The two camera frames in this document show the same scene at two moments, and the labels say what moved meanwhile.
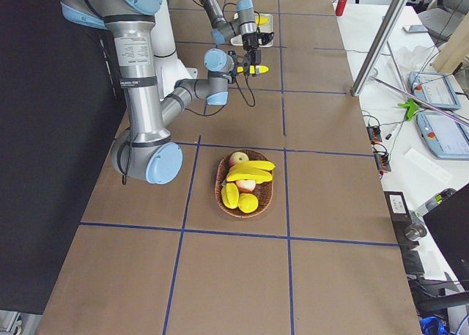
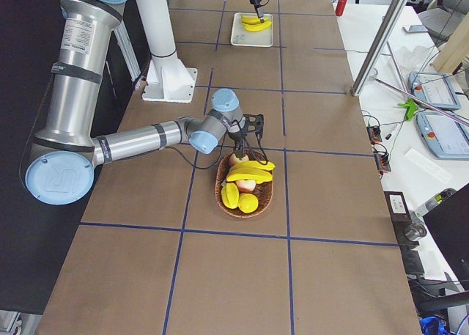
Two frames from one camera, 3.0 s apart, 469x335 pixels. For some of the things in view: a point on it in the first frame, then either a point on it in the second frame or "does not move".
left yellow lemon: x=230 y=195 does not move
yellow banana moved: x=262 y=69 to x=261 y=26
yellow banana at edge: x=260 y=177 does not move
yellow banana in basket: x=253 y=167 does not move
